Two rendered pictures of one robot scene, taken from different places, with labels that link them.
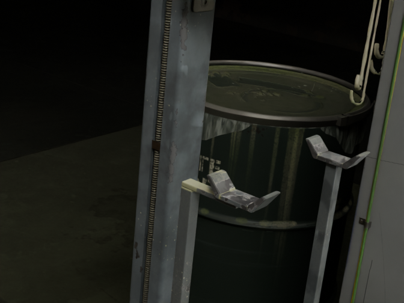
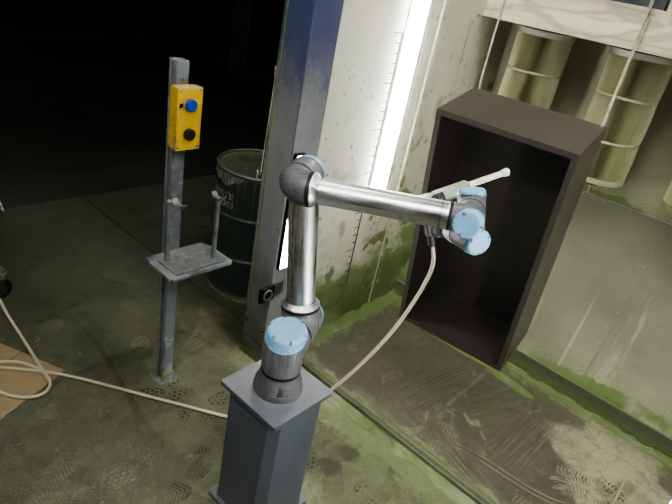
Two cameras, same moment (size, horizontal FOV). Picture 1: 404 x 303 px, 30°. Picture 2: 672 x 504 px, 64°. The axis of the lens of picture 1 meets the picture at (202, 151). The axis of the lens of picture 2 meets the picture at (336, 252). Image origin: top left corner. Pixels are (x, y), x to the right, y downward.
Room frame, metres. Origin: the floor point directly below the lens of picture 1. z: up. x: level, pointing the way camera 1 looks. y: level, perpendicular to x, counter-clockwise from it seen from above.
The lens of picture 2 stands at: (-1.28, -0.68, 2.07)
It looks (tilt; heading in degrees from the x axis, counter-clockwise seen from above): 27 degrees down; 359
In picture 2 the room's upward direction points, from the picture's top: 12 degrees clockwise
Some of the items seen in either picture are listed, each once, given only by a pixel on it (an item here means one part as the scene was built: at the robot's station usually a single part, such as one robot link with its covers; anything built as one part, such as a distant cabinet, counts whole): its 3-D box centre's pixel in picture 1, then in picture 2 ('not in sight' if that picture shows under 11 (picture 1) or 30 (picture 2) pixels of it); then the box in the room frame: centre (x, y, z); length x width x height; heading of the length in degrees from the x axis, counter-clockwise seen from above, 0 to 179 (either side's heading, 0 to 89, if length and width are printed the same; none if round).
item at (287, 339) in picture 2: not in sight; (285, 345); (0.32, -0.60, 0.83); 0.17 x 0.15 x 0.18; 169
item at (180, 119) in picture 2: not in sight; (185, 117); (0.89, 0.00, 1.42); 0.12 x 0.06 x 0.26; 142
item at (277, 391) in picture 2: not in sight; (279, 375); (0.31, -0.60, 0.69); 0.19 x 0.19 x 0.10
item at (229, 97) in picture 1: (266, 92); (261, 166); (2.04, -0.16, 0.86); 0.54 x 0.54 x 0.01
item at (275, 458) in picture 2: not in sight; (267, 445); (0.31, -0.60, 0.32); 0.31 x 0.31 x 0.64; 52
